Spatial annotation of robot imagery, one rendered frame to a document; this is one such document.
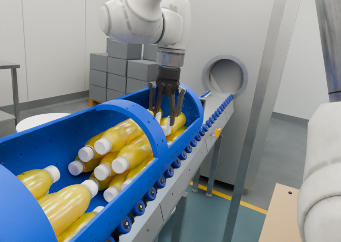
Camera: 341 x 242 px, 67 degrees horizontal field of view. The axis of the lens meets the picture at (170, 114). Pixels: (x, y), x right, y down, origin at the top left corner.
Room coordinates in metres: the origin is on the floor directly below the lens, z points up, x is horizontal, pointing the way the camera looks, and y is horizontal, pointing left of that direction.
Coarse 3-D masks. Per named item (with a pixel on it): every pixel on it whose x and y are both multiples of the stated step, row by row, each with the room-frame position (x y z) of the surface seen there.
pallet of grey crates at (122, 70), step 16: (112, 48) 4.16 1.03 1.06; (128, 48) 4.05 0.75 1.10; (144, 48) 4.37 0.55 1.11; (96, 64) 4.30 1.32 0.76; (112, 64) 4.15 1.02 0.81; (128, 64) 4.01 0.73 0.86; (144, 64) 3.87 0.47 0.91; (96, 80) 4.30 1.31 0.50; (112, 80) 4.15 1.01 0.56; (128, 80) 4.00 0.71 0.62; (144, 80) 3.86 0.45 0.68; (96, 96) 4.29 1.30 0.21; (112, 96) 4.14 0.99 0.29
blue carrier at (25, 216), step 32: (128, 96) 0.86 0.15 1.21; (192, 96) 1.00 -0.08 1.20; (32, 128) 0.48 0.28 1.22; (64, 128) 0.64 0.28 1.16; (96, 128) 0.80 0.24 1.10; (160, 128) 0.67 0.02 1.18; (192, 128) 0.89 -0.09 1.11; (0, 160) 0.48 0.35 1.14; (32, 160) 0.56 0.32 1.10; (64, 160) 0.65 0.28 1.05; (160, 160) 0.61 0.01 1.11; (0, 192) 0.28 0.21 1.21; (128, 192) 0.46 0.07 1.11; (0, 224) 0.25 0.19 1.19; (32, 224) 0.27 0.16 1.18; (96, 224) 0.36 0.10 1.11
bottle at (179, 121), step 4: (180, 116) 0.97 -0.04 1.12; (184, 116) 0.99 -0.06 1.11; (164, 120) 0.89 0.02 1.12; (176, 120) 0.92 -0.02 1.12; (180, 120) 0.94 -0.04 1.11; (184, 120) 0.98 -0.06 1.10; (160, 124) 0.88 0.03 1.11; (164, 124) 0.87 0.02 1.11; (176, 124) 0.90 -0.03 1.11; (180, 124) 0.93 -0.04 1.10; (184, 124) 0.99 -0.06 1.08; (172, 128) 0.87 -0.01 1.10; (176, 128) 0.89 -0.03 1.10; (172, 132) 0.87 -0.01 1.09
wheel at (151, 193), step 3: (150, 189) 0.67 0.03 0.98; (153, 189) 0.68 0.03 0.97; (147, 192) 0.66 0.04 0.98; (150, 192) 0.66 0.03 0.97; (153, 192) 0.67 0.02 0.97; (144, 195) 0.66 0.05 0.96; (147, 195) 0.65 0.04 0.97; (150, 195) 0.66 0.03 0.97; (153, 195) 0.67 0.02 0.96; (147, 198) 0.65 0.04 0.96; (150, 198) 0.65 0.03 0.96; (153, 198) 0.66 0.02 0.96
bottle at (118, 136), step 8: (128, 120) 0.73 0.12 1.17; (112, 128) 0.65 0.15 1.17; (120, 128) 0.66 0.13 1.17; (128, 128) 0.68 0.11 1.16; (136, 128) 0.71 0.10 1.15; (104, 136) 0.62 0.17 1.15; (112, 136) 0.62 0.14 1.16; (120, 136) 0.64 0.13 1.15; (128, 136) 0.67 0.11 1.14; (136, 136) 0.71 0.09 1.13; (112, 144) 0.61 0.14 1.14; (120, 144) 0.63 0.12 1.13
